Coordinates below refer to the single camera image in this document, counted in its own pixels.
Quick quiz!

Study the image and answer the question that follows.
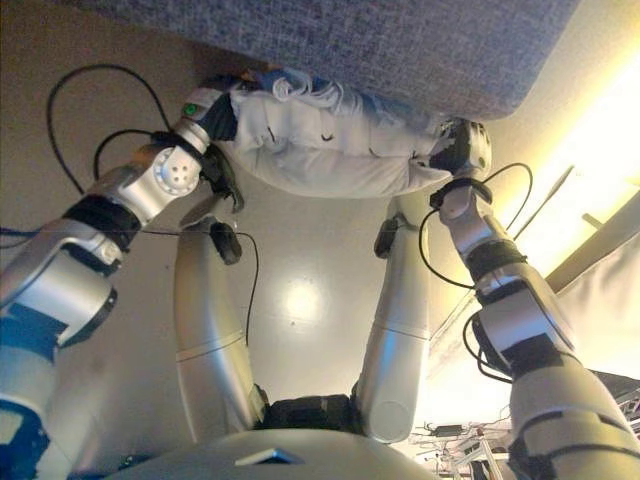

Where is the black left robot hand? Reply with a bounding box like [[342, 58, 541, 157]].
[[174, 74, 241, 151]]

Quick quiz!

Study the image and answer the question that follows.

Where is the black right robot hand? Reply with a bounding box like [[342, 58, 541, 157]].
[[428, 118, 494, 179]]

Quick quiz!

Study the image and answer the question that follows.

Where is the white fringed cushion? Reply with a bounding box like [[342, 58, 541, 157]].
[[230, 69, 454, 200]]

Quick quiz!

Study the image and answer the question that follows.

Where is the grey fabric armchair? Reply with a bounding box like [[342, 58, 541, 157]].
[[74, 0, 586, 121]]

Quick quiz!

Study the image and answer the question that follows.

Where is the silver right robot leg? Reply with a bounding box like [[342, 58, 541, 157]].
[[352, 192, 436, 445]]

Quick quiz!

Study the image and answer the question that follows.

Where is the silver robot leg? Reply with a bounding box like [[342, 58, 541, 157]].
[[352, 192, 436, 445], [173, 192, 266, 444]]

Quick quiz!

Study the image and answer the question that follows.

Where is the silver left robot leg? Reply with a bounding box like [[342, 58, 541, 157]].
[[173, 192, 266, 444]]

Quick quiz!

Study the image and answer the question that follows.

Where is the grey robot torso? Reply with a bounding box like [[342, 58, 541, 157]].
[[117, 394, 436, 480]]

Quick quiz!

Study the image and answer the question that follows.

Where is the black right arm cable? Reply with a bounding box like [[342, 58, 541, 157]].
[[418, 162, 535, 386]]

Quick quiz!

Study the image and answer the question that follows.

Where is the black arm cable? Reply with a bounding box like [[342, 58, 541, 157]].
[[418, 162, 535, 386], [46, 63, 174, 196]]

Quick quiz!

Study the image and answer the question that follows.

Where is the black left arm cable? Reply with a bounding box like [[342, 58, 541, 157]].
[[46, 63, 174, 196]]

